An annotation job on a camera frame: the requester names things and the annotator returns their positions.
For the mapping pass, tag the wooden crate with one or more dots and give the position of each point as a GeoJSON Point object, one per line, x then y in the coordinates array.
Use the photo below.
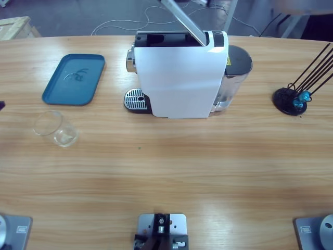
{"type": "Point", "coordinates": [15, 28]}

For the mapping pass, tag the silver coffee machine lever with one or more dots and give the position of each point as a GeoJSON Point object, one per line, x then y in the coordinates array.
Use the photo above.
{"type": "Point", "coordinates": [187, 23]}

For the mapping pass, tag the black capsule holder with rods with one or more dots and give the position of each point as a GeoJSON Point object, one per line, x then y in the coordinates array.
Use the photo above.
{"type": "Point", "coordinates": [282, 100]}

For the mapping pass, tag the metal drip tray grille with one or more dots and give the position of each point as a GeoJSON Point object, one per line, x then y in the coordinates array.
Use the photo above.
{"type": "Point", "coordinates": [132, 99]}

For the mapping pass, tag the blue plastic tray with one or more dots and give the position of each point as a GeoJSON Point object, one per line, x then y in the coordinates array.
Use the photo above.
{"type": "Point", "coordinates": [59, 91]}

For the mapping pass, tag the white metal table leg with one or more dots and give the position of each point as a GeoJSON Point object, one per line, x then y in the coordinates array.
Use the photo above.
{"type": "Point", "coordinates": [230, 18]}

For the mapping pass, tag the centre grey mount bracket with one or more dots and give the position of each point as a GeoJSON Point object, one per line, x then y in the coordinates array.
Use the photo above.
{"type": "Point", "coordinates": [179, 224]}

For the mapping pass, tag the white capsule coffee machine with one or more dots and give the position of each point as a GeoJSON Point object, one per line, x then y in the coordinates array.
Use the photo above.
{"type": "Point", "coordinates": [179, 78]}

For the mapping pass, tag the black office chair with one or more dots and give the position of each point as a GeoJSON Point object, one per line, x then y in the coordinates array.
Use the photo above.
{"type": "Point", "coordinates": [321, 28]}

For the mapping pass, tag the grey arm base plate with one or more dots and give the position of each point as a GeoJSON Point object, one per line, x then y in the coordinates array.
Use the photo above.
{"type": "Point", "coordinates": [20, 229]}
{"type": "Point", "coordinates": [307, 231]}

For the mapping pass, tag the clear water tank black lid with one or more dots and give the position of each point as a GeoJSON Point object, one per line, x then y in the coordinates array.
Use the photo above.
{"type": "Point", "coordinates": [239, 60]}

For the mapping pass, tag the clear drinking glass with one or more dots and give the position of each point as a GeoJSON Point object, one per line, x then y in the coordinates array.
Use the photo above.
{"type": "Point", "coordinates": [62, 138]}

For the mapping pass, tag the white metal frame bar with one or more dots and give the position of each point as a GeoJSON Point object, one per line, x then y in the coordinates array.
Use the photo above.
{"type": "Point", "coordinates": [294, 24]}

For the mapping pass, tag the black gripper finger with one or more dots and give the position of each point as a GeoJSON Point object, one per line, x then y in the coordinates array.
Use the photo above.
{"type": "Point", "coordinates": [2, 105]}

